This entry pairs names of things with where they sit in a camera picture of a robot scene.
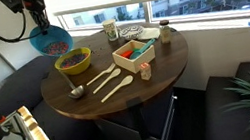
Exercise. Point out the blue bowl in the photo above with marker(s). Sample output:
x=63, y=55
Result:
x=52, y=34

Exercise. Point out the grey cabinet under table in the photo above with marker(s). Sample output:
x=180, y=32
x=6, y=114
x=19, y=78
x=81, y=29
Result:
x=125, y=137

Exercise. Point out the wooden toy block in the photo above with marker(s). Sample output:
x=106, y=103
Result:
x=146, y=71

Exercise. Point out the cream plastic fork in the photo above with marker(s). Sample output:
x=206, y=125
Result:
x=100, y=74

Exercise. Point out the scattered small beads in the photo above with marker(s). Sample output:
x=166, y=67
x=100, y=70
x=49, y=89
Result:
x=96, y=50

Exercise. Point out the colourful beads heap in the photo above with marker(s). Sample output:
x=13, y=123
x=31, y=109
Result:
x=56, y=49
x=74, y=60

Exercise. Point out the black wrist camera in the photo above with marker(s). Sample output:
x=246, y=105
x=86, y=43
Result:
x=12, y=4

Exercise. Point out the orange plastic toy piece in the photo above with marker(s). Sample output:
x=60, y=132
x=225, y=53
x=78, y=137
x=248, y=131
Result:
x=126, y=54

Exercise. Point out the black white patterned plate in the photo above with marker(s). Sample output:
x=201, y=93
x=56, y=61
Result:
x=131, y=31

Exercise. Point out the yellow bowl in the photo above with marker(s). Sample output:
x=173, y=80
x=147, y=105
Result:
x=76, y=70

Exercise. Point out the light wooden box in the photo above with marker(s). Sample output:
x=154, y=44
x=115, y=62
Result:
x=134, y=65

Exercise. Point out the white napkin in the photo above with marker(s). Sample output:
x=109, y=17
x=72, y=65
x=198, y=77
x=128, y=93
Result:
x=149, y=34

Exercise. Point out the dark ottoman seat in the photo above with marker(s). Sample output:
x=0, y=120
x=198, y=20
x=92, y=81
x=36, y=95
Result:
x=226, y=114

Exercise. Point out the teal plastic scoop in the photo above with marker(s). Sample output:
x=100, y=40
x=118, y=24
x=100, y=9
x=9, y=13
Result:
x=136, y=54

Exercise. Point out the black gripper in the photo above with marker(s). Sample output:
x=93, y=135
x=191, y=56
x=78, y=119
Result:
x=35, y=5

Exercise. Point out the patterned paper cup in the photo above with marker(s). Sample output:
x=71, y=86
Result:
x=110, y=30

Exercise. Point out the metal ladle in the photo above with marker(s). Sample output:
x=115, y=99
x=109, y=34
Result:
x=76, y=92

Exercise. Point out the cream plastic spoon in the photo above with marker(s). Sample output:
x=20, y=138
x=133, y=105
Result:
x=117, y=88
x=108, y=80

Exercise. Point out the glass jar with dark lid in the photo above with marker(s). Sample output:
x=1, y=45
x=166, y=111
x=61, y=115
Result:
x=165, y=33

